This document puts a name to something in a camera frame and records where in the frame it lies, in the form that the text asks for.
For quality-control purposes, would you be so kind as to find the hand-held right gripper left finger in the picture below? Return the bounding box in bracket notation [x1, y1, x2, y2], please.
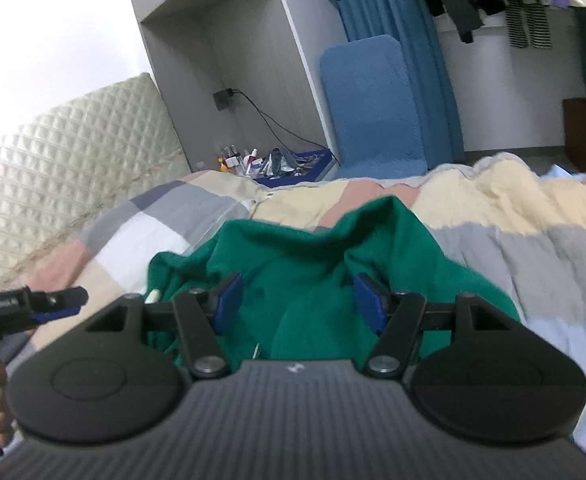
[85, 271, 246, 380]

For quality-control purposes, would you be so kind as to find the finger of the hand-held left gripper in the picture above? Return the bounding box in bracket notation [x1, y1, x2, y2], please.
[28, 286, 90, 326]

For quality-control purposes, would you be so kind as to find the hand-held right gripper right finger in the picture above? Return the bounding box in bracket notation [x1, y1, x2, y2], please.
[353, 272, 504, 380]

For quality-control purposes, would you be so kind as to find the green printed sweatshirt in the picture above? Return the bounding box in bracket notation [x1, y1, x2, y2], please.
[145, 195, 524, 366]

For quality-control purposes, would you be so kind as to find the patchwork cotton quilt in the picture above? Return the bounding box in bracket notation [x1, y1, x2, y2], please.
[0, 167, 274, 361]

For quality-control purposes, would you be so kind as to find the group of cosmetic bottles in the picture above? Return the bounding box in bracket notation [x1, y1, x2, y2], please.
[217, 145, 264, 176]

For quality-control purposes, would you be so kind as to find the cream quilted headboard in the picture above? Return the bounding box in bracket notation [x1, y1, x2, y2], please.
[0, 72, 194, 291]

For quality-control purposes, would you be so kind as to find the blue plastic tray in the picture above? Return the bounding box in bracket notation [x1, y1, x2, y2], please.
[253, 147, 334, 183]

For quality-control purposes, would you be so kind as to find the patchwork fleece blanket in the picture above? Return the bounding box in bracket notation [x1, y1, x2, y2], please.
[245, 152, 586, 461]

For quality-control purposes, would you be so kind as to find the grey wooden cabinet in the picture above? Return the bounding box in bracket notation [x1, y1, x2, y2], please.
[122, 0, 349, 181]

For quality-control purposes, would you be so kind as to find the blue curtain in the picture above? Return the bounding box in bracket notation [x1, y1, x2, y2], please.
[320, 0, 466, 163]

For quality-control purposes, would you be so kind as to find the striped hanging garment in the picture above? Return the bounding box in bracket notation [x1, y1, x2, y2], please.
[506, 0, 551, 50]

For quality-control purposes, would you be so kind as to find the black charger cable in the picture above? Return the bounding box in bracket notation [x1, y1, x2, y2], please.
[232, 89, 331, 153]

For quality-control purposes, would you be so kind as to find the black wall charger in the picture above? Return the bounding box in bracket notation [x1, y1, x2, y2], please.
[212, 87, 236, 112]

